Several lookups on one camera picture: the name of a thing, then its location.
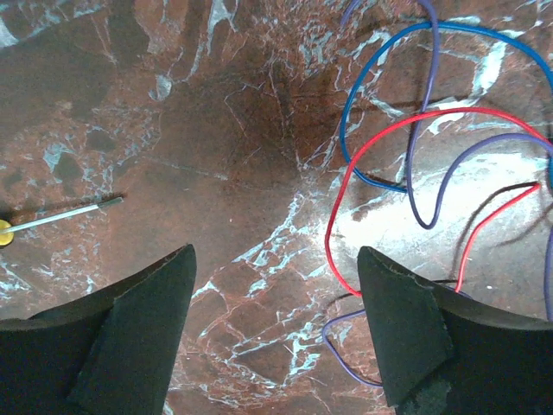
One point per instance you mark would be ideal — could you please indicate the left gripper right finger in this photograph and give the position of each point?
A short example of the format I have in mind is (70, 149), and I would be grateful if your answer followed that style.
(439, 352)

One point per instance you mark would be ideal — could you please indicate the black yellow phillips screwdriver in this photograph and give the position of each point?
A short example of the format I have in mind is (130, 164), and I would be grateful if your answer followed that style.
(8, 231)

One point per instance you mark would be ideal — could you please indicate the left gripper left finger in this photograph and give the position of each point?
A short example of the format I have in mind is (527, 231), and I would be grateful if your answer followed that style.
(109, 352)

